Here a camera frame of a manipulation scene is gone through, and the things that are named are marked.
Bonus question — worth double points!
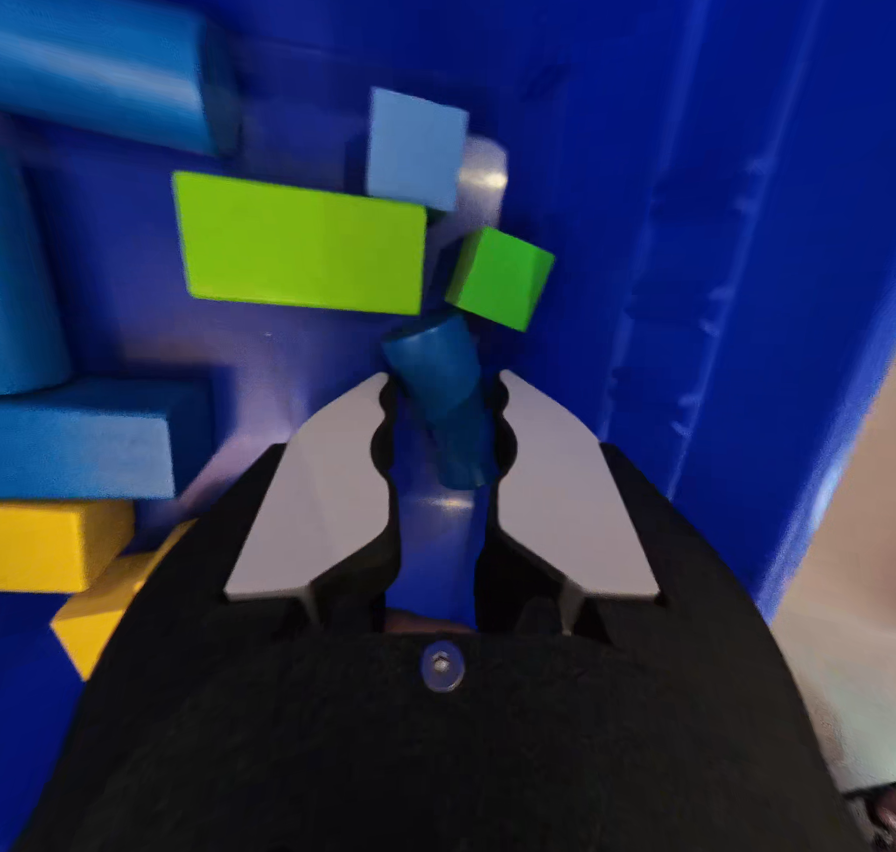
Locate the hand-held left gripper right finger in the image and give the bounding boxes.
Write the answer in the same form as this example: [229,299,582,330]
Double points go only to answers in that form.
[481,371,659,601]

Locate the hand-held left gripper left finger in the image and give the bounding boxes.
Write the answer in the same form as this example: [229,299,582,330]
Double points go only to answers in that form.
[229,372,408,601]

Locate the yellow wooden cube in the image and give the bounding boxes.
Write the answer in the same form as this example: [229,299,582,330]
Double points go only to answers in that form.
[51,521,197,682]

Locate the long green wooden block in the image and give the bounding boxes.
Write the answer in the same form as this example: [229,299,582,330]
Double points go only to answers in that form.
[171,171,429,317]

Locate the light blue wooden cube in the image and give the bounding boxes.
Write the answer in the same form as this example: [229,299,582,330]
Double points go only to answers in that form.
[366,86,472,214]

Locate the blue plastic bin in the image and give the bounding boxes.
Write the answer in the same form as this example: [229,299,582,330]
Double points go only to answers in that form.
[0,0,896,741]

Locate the small green wooden block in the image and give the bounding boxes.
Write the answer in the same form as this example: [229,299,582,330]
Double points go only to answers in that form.
[446,227,557,334]

